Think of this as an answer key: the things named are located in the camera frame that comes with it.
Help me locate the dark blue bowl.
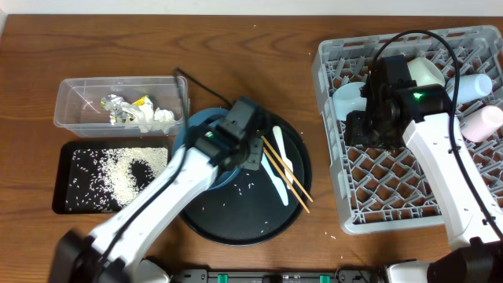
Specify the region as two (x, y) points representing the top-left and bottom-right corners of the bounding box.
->
(171, 108), (239, 189)

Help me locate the light blue small plate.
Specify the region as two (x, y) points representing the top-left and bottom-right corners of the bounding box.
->
(332, 82), (366, 121)

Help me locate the mint green bowl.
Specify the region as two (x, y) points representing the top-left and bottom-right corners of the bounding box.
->
(407, 57), (445, 86)

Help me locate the white tissue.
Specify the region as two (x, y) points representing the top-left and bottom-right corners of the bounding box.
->
(153, 108), (176, 123)
(119, 99), (154, 133)

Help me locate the pink cup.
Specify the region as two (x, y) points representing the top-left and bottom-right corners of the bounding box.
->
(461, 105), (503, 142)

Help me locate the light blue cup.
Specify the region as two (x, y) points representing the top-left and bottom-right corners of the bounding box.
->
(457, 74), (493, 104)

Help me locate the clear plastic wrapper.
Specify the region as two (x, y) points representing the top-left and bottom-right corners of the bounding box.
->
(101, 94), (128, 124)

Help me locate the white rice pile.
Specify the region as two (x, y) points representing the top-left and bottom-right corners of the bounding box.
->
(64, 147), (168, 214)

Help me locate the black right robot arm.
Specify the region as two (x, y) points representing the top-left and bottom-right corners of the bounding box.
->
(344, 53), (502, 282)

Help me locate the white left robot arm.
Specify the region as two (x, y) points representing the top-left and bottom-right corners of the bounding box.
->
(48, 97), (270, 282)

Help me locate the grey dishwasher rack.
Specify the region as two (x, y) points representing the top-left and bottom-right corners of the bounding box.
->
(311, 25), (502, 234)

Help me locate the clear plastic waste bin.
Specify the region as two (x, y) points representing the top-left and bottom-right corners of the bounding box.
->
(53, 76), (190, 138)

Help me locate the wooden chopstick right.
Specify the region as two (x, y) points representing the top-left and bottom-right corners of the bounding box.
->
(261, 136), (313, 202)

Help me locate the wooden chopstick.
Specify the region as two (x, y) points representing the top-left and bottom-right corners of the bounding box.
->
(263, 149), (310, 214)
(261, 136), (313, 202)

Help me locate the wooden chopstick left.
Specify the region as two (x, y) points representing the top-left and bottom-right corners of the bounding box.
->
(263, 149), (310, 214)

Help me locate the white plastic knife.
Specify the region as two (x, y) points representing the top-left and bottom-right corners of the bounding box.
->
(273, 126), (292, 171)

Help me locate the round black tray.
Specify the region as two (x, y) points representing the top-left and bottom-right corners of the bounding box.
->
(180, 115), (312, 246)

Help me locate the light blue spoon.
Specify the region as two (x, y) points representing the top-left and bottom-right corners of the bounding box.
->
(261, 154), (289, 206)

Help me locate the black rectangular tray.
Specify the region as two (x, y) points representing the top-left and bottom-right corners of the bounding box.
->
(52, 138), (170, 215)

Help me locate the black rail with green clips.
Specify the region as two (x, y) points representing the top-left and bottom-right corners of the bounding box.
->
(171, 264), (387, 283)

